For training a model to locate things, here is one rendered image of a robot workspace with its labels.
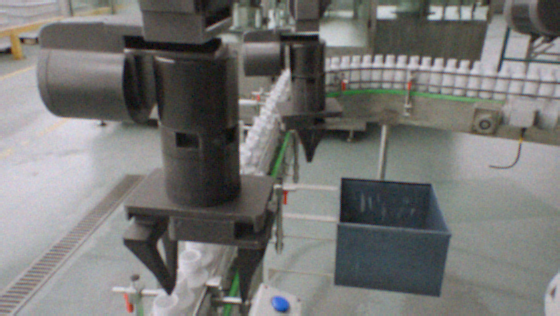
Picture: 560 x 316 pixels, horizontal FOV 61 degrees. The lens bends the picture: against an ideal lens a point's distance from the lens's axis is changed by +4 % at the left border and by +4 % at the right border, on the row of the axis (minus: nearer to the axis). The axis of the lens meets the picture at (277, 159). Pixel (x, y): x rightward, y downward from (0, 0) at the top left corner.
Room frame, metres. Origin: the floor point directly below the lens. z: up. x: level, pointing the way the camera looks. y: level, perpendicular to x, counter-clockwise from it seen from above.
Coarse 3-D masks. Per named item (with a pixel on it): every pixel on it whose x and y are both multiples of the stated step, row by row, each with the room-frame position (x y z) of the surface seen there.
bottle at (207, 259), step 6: (186, 246) 0.73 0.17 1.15; (192, 246) 0.72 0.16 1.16; (198, 246) 0.72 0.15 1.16; (204, 246) 0.73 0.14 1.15; (204, 252) 0.73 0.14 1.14; (210, 252) 0.75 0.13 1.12; (204, 258) 0.73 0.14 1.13; (210, 258) 0.73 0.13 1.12; (204, 264) 0.72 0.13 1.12; (210, 264) 0.73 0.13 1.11; (210, 270) 0.73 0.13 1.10; (210, 294) 0.73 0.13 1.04; (210, 306) 0.72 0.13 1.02
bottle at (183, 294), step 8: (184, 272) 0.64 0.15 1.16; (184, 280) 0.62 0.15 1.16; (176, 288) 0.61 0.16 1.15; (184, 288) 0.62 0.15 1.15; (184, 296) 0.62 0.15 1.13; (192, 296) 0.63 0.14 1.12; (184, 304) 0.61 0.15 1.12; (192, 304) 0.62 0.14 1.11; (184, 312) 0.60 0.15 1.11; (192, 312) 0.62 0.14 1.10
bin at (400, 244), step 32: (352, 192) 1.44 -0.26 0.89; (384, 192) 1.42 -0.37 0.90; (416, 192) 1.41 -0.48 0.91; (352, 224) 1.14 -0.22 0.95; (384, 224) 1.42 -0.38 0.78; (416, 224) 1.41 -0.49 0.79; (352, 256) 1.14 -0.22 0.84; (384, 256) 1.12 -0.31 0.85; (416, 256) 1.11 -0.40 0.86; (384, 288) 1.12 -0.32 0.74; (416, 288) 1.11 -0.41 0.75
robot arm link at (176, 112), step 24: (144, 48) 0.31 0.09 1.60; (168, 48) 0.31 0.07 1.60; (192, 48) 0.31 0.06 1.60; (216, 48) 0.31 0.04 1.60; (144, 72) 0.31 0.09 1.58; (168, 72) 0.29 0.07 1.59; (192, 72) 0.29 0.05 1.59; (216, 72) 0.29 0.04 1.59; (144, 96) 0.31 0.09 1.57; (168, 96) 0.29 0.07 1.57; (192, 96) 0.29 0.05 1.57; (216, 96) 0.29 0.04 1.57; (168, 120) 0.29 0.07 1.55; (192, 120) 0.29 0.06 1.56; (216, 120) 0.29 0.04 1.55
